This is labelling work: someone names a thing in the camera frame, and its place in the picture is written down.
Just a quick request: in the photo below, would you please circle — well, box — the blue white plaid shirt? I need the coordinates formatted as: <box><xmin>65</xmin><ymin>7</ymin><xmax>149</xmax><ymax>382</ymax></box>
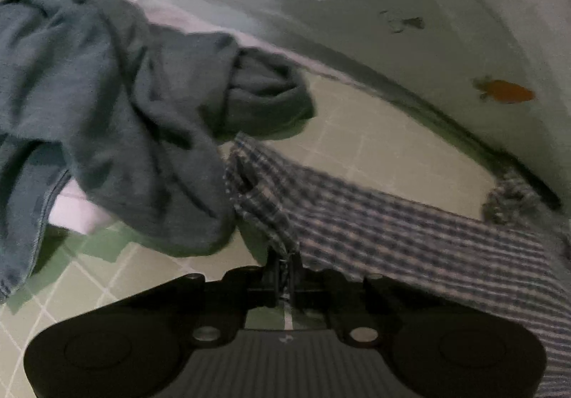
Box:
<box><xmin>223</xmin><ymin>132</ymin><xmax>571</xmax><ymax>398</ymax></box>

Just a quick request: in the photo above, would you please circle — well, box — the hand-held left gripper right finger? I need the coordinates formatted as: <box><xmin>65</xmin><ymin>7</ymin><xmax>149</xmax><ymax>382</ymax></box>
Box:
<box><xmin>290</xmin><ymin>267</ymin><xmax>402</xmax><ymax>346</ymax></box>

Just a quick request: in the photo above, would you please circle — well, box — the green grid bed sheet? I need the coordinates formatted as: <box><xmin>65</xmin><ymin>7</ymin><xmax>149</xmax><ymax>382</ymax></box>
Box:
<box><xmin>0</xmin><ymin>68</ymin><xmax>509</xmax><ymax>398</ymax></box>

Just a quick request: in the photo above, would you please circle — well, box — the grey blue garment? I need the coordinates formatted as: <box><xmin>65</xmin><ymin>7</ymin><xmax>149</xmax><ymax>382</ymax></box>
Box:
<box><xmin>0</xmin><ymin>0</ymin><xmax>317</xmax><ymax>303</ymax></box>

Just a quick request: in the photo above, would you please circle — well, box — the carrot print light quilt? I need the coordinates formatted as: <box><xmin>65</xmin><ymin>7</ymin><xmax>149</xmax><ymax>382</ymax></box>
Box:
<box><xmin>62</xmin><ymin>0</ymin><xmax>571</xmax><ymax>220</ymax></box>

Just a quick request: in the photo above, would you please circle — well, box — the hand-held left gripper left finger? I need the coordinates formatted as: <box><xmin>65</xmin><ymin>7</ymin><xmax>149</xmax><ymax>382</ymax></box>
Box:
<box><xmin>177</xmin><ymin>264</ymin><xmax>283</xmax><ymax>348</ymax></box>

